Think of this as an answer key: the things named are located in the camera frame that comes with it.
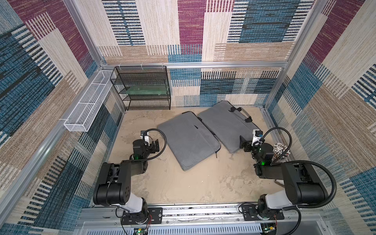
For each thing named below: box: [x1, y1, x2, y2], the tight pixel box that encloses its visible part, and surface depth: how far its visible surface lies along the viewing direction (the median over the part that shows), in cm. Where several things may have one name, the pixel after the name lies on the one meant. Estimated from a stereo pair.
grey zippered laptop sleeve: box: [157, 111, 221, 172], surface depth 98 cm
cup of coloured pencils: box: [271, 142, 291, 162], surface depth 77 cm
